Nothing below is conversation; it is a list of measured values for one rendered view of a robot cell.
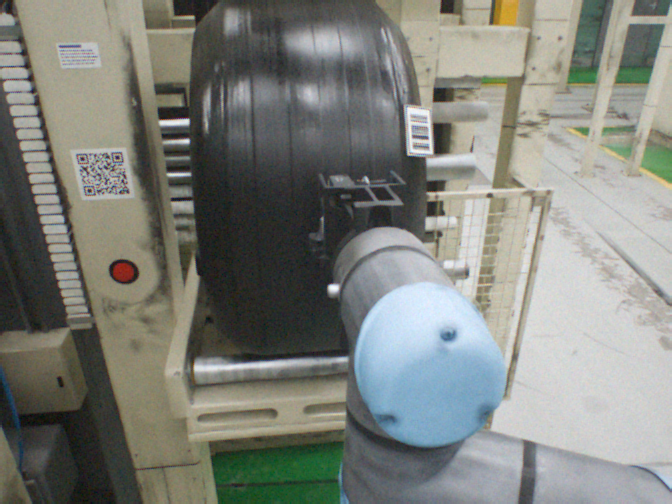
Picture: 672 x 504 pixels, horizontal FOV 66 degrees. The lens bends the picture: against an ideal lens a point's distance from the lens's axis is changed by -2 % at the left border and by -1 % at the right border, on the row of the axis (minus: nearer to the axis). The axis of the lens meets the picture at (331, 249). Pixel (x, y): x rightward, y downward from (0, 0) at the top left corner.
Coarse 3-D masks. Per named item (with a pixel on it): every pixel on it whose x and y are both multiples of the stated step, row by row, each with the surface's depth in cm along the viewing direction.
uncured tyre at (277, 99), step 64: (256, 0) 68; (320, 0) 68; (192, 64) 64; (256, 64) 60; (320, 64) 61; (384, 64) 62; (192, 128) 61; (256, 128) 58; (320, 128) 59; (384, 128) 60; (192, 192) 65; (256, 192) 58; (256, 256) 61; (256, 320) 67; (320, 320) 68
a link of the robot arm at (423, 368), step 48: (384, 288) 30; (432, 288) 28; (384, 336) 26; (432, 336) 25; (480, 336) 26; (384, 384) 25; (432, 384) 25; (480, 384) 26; (384, 432) 29; (432, 432) 27
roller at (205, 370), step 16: (304, 352) 85; (320, 352) 85; (336, 352) 86; (192, 368) 83; (208, 368) 83; (224, 368) 83; (240, 368) 83; (256, 368) 83; (272, 368) 84; (288, 368) 84; (304, 368) 84; (320, 368) 85; (336, 368) 85; (192, 384) 83; (208, 384) 84
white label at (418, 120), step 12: (408, 108) 61; (420, 108) 62; (408, 120) 61; (420, 120) 62; (408, 132) 61; (420, 132) 62; (432, 132) 63; (408, 144) 61; (420, 144) 62; (432, 144) 63; (420, 156) 62; (432, 156) 62
